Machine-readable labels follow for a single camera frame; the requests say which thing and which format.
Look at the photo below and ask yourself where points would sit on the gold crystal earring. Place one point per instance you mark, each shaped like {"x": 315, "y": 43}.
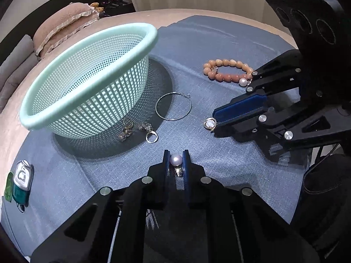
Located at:
{"x": 123, "y": 135}
{"x": 127, "y": 123}

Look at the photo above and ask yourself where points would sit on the large silver hoop earring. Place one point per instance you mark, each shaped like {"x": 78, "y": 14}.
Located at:
{"x": 159, "y": 113}

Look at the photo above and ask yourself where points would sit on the pearl drop earring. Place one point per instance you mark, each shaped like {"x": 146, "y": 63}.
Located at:
{"x": 175, "y": 160}

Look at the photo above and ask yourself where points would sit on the blue cloth mat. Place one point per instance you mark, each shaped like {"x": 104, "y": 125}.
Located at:
{"x": 192, "y": 54}

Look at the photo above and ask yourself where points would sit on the green and white tag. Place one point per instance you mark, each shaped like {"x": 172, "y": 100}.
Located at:
{"x": 22, "y": 180}

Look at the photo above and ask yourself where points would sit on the clear crystal earring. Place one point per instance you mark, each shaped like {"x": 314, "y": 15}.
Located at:
{"x": 143, "y": 127}

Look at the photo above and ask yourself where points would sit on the pink ruffled pillow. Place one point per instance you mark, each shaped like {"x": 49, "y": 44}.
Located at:
{"x": 63, "y": 24}

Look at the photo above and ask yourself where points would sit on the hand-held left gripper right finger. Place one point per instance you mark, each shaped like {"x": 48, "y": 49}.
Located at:
{"x": 186, "y": 169}

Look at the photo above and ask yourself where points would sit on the round gold shell earring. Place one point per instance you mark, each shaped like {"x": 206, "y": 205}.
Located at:
{"x": 210, "y": 123}

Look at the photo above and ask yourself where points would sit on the brown spotted plush toy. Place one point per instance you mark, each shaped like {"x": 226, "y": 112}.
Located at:
{"x": 96, "y": 6}

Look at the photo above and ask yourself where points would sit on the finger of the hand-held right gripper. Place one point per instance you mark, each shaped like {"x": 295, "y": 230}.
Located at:
{"x": 241, "y": 106}
{"x": 277, "y": 131}

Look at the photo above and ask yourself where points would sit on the grey pillow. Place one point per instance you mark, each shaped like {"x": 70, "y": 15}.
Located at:
{"x": 16, "y": 60}

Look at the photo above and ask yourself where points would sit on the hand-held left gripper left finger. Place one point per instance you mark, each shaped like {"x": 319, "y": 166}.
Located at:
{"x": 166, "y": 162}

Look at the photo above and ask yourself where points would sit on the mint green plastic basket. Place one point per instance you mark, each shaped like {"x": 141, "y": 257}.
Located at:
{"x": 90, "y": 79}

